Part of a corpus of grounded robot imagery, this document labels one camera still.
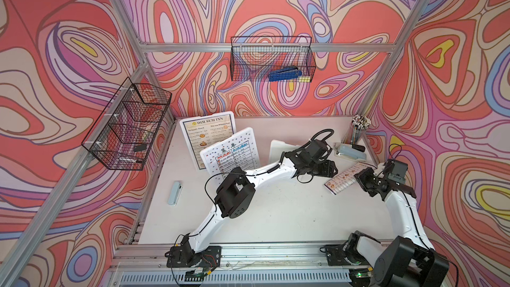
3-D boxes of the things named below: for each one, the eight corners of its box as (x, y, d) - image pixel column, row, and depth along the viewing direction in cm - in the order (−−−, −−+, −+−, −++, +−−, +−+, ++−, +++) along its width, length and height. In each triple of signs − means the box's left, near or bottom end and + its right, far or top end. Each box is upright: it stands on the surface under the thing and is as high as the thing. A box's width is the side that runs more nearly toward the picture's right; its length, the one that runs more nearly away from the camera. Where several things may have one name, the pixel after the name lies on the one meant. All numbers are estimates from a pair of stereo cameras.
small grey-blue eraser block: (169, 205, 88) (166, 202, 85) (175, 184, 94) (172, 181, 92) (177, 205, 88) (174, 202, 85) (183, 184, 94) (180, 181, 92)
